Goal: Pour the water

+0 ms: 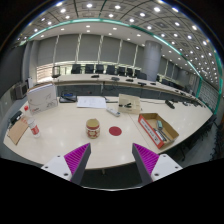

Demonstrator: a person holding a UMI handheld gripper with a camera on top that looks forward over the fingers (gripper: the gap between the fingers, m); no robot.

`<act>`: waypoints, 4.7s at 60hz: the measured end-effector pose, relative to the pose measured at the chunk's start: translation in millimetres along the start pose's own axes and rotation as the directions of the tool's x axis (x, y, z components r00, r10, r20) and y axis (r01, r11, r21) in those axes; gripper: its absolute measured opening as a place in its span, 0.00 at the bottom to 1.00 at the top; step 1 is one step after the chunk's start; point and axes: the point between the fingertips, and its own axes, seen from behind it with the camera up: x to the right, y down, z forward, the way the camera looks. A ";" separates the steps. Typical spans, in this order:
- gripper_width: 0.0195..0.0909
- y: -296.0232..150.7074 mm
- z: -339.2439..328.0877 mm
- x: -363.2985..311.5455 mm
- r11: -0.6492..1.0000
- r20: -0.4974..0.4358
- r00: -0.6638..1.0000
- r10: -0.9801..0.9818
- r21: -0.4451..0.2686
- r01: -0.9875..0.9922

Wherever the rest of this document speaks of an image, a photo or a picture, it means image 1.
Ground red-edged open cardboard box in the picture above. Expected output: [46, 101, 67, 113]
[137, 112, 180, 150]

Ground row of black office chairs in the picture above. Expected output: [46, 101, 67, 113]
[70, 63, 148, 80]

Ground black desk microphone unit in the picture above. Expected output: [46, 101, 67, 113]
[164, 99, 176, 110]

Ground white power strip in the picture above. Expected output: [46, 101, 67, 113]
[106, 106, 121, 118]

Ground small black desk monitor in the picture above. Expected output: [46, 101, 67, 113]
[51, 65, 62, 79]

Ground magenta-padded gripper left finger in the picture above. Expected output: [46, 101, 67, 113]
[40, 142, 92, 186]

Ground white cardboard box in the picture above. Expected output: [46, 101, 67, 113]
[26, 83, 59, 116]

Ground beige open box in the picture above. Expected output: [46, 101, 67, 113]
[117, 93, 142, 115]

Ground black desk console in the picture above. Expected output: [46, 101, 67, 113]
[58, 93, 78, 104]

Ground dark hand tools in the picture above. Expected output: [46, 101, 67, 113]
[153, 128, 174, 144]

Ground flat round red coaster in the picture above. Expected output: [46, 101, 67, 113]
[108, 125, 123, 137]

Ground clear red-capped water bottle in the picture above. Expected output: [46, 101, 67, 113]
[27, 117, 42, 139]

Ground brown paper envelope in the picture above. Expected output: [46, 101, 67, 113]
[7, 117, 30, 146]

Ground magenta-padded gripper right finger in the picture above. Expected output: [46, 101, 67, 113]
[131, 142, 184, 186]

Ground white paper sheet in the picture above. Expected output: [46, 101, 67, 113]
[76, 95, 108, 110]

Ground black power adapter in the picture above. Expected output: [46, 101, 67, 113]
[9, 110, 24, 126]

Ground grey monitor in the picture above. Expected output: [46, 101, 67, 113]
[11, 82, 29, 100]

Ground long curved conference desk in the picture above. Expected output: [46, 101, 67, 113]
[49, 73, 204, 108]

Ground ceiling lights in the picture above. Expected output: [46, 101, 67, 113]
[16, 1, 218, 79]

